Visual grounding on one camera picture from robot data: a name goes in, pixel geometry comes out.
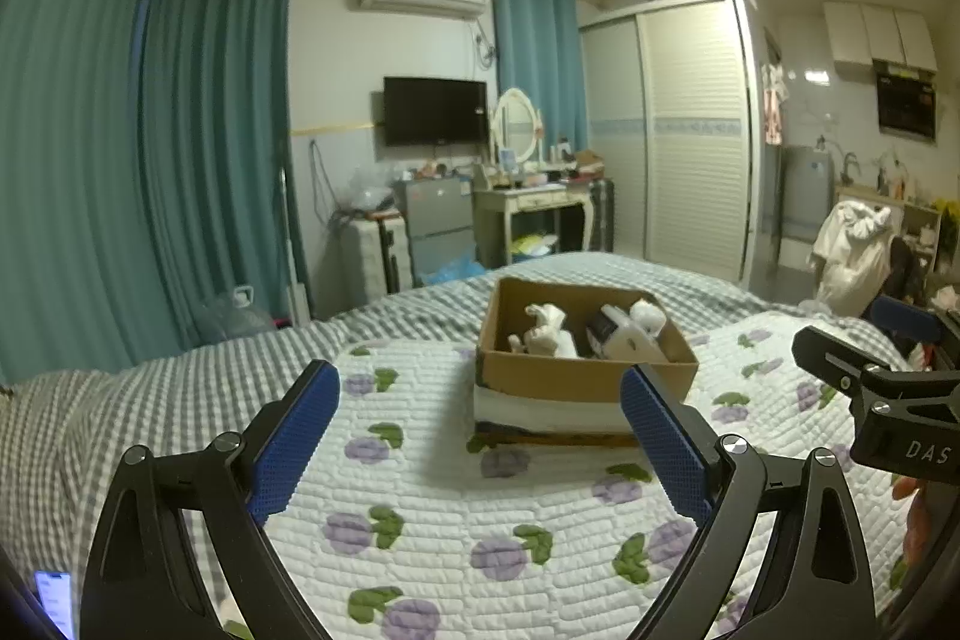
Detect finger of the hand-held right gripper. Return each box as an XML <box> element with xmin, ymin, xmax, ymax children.
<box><xmin>791</xmin><ymin>325</ymin><xmax>899</xmax><ymax>399</ymax></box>
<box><xmin>870</xmin><ymin>295</ymin><xmax>960</xmax><ymax>371</ymax></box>

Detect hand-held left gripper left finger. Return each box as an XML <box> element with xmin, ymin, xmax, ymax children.
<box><xmin>79</xmin><ymin>359</ymin><xmax>342</xmax><ymax>640</ymax></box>

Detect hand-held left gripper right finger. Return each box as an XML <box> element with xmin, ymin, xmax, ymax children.
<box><xmin>619</xmin><ymin>362</ymin><xmax>878</xmax><ymax>640</ymax></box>

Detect white tissue pack dark label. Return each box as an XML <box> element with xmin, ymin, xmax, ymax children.
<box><xmin>585</xmin><ymin>304</ymin><xmax>655</xmax><ymax>360</ymax></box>

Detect cardboard box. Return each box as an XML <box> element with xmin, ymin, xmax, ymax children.
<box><xmin>474</xmin><ymin>276</ymin><xmax>700</xmax><ymax>405</ymax></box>

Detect white cloth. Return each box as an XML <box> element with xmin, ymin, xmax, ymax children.
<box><xmin>508</xmin><ymin>302</ymin><xmax>580</xmax><ymax>358</ymax></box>
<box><xmin>474</xmin><ymin>381</ymin><xmax>638</xmax><ymax>435</ymax></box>
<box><xmin>628</xmin><ymin>299</ymin><xmax>667</xmax><ymax>337</ymax></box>

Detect person's right hand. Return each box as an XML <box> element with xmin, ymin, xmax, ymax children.
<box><xmin>891</xmin><ymin>475</ymin><xmax>935</xmax><ymax>570</ymax></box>

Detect chair with dark floral cloth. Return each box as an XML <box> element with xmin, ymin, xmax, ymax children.
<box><xmin>870</xmin><ymin>235</ymin><xmax>931</xmax><ymax>311</ymax></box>

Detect white jacket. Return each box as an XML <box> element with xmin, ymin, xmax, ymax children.
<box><xmin>808</xmin><ymin>199</ymin><xmax>901</xmax><ymax>319</ymax></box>

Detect grey checkered bed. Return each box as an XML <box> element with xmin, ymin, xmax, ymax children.
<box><xmin>0</xmin><ymin>250</ymin><xmax>901</xmax><ymax>640</ymax></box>

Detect kitchen counter with bottles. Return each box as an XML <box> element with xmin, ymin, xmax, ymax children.
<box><xmin>836</xmin><ymin>152</ymin><xmax>942</xmax><ymax>251</ymax></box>

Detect white folded cloth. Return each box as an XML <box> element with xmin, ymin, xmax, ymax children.
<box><xmin>474</xmin><ymin>381</ymin><xmax>638</xmax><ymax>435</ymax></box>

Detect clear water jug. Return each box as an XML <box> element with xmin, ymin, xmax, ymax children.
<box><xmin>196</xmin><ymin>284</ymin><xmax>275</xmax><ymax>341</ymax></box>

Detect white quilted blanket purple print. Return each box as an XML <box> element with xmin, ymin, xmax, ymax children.
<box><xmin>180</xmin><ymin>317</ymin><xmax>923</xmax><ymax>640</ymax></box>

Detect white suitcase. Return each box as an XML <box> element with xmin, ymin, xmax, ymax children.
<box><xmin>341</xmin><ymin>212</ymin><xmax>413</xmax><ymax>296</ymax></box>

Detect black range hood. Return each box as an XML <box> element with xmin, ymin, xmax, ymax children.
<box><xmin>874</xmin><ymin>61</ymin><xmax>938</xmax><ymax>140</ymax></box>

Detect blue plastic bag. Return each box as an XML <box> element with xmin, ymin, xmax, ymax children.
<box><xmin>420</xmin><ymin>257</ymin><xmax>488</xmax><ymax>289</ymax></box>

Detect pink hanging clothes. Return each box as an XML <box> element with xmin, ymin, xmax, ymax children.
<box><xmin>761</xmin><ymin>61</ymin><xmax>788</xmax><ymax>145</ymax></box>

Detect yellow bag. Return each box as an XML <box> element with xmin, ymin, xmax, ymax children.
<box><xmin>510</xmin><ymin>233</ymin><xmax>560</xmax><ymax>259</ymax></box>

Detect white louvered wardrobe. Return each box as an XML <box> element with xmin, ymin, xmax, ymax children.
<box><xmin>579</xmin><ymin>0</ymin><xmax>766</xmax><ymax>292</ymax></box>

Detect small grey fridge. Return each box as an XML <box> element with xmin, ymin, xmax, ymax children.
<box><xmin>395</xmin><ymin>175</ymin><xmax>477</xmax><ymax>289</ymax></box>

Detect clear plastic bag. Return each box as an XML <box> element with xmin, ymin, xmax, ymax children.
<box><xmin>349</xmin><ymin>164</ymin><xmax>398</xmax><ymax>214</ymax></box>

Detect smartphone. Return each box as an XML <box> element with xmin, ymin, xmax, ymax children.
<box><xmin>34</xmin><ymin>571</ymin><xmax>78</xmax><ymax>640</ymax></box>

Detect white vanity table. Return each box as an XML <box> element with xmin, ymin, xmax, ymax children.
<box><xmin>471</xmin><ymin>182</ymin><xmax>593</xmax><ymax>266</ymax></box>

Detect white oval mirror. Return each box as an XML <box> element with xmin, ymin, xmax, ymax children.
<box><xmin>491</xmin><ymin>87</ymin><xmax>542</xmax><ymax>165</ymax></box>

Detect wide teal curtain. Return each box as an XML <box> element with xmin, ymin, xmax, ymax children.
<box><xmin>0</xmin><ymin>0</ymin><xmax>162</xmax><ymax>386</ymax></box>

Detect light blue curtain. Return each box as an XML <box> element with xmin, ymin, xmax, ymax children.
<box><xmin>490</xmin><ymin>0</ymin><xmax>590</xmax><ymax>150</ymax></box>

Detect black hanging cable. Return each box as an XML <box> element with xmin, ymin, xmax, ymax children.
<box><xmin>311</xmin><ymin>137</ymin><xmax>353</xmax><ymax>221</ymax></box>

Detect white wall cabinets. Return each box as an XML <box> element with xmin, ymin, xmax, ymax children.
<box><xmin>823</xmin><ymin>1</ymin><xmax>938</xmax><ymax>75</ymax></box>

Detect black wall television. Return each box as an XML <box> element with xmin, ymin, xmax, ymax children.
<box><xmin>383</xmin><ymin>76</ymin><xmax>488</xmax><ymax>147</ymax></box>

